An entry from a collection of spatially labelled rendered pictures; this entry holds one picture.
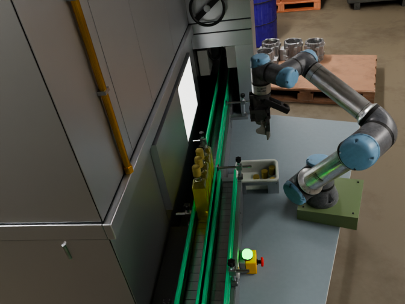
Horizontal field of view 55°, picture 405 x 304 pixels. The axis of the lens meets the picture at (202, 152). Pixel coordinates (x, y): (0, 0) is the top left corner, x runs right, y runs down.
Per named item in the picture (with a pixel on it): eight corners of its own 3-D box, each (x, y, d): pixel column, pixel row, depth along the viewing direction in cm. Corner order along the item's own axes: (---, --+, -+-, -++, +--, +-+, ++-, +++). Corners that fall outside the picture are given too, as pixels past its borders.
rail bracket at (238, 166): (219, 177, 195) (216, 157, 188) (252, 175, 192) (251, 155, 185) (218, 180, 193) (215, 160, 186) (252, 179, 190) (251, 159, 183)
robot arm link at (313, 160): (340, 179, 177) (340, 155, 169) (322, 195, 170) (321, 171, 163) (317, 170, 185) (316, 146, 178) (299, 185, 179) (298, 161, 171)
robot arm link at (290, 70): (305, 61, 142) (281, 55, 149) (285, 73, 137) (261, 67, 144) (305, 81, 147) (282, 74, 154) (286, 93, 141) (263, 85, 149)
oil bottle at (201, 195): (199, 211, 178) (192, 175, 166) (211, 211, 177) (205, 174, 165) (198, 220, 174) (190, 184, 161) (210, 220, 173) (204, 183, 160)
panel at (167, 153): (193, 105, 239) (184, 52, 220) (198, 105, 239) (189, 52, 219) (166, 210, 167) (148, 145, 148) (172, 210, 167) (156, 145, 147)
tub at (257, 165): (237, 172, 217) (235, 160, 212) (278, 171, 213) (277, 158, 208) (235, 193, 203) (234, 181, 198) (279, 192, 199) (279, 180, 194)
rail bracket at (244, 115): (228, 124, 253) (225, 93, 240) (254, 122, 250) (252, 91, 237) (228, 128, 249) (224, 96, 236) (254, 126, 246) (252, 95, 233)
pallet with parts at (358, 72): (379, 68, 454) (384, 35, 431) (372, 110, 385) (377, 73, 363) (264, 63, 509) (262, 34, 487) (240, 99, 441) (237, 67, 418)
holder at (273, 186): (227, 174, 218) (226, 163, 213) (277, 172, 213) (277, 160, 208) (225, 195, 204) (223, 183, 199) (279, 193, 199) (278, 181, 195)
